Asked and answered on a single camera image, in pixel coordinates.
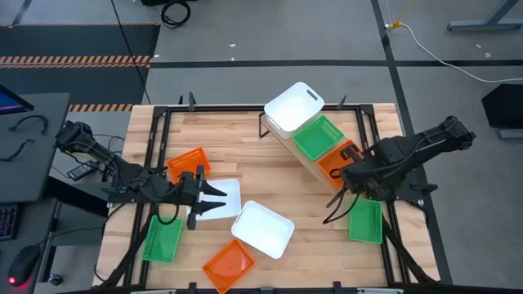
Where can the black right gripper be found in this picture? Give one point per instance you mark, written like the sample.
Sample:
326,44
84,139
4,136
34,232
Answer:
361,175

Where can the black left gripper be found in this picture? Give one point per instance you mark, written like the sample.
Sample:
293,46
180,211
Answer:
189,188

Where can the white plastic basket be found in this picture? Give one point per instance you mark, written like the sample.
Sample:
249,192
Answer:
292,108
263,229
233,183

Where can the orange mesh plastic basket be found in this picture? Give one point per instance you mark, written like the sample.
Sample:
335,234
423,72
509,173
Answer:
229,266
327,161
186,163

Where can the green mesh plastic basket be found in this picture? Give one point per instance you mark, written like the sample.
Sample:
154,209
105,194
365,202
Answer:
318,138
366,222
161,245

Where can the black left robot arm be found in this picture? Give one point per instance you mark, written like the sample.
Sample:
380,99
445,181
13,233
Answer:
122,171

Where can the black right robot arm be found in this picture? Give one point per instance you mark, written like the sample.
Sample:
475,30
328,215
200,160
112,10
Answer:
408,151

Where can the wooden shelf with black legs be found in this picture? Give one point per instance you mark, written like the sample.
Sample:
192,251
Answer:
309,166

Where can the grey metal bar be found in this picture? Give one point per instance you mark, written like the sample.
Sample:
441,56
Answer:
380,291
153,292

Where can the black power adapter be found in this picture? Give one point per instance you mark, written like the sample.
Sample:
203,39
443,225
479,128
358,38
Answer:
77,173

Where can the yellow plug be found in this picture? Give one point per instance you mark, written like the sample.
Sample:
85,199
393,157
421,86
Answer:
394,25

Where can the grey stand foot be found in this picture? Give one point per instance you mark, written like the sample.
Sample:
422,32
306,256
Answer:
510,134

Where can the black box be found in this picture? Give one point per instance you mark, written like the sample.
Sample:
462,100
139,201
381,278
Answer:
504,106

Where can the black round knob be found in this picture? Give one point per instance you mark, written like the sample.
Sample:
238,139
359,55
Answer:
55,279

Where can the grey desk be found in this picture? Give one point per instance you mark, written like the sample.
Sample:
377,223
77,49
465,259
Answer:
32,163

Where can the dark grey desk surface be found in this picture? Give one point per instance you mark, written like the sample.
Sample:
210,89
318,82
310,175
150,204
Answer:
30,228

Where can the grey metal table leg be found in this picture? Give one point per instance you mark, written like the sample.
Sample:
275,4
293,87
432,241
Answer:
482,25

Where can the black computer mouse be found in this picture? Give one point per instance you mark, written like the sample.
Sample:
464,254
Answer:
24,263

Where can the backlit black keyboard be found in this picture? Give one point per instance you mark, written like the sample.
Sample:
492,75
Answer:
7,222

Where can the black hazard-striped floor mat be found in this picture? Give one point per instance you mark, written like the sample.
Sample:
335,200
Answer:
81,41

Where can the computer monitor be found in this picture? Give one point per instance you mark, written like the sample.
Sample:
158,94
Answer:
10,104

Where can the black aluminium table frame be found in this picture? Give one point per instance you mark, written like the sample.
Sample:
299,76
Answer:
245,108

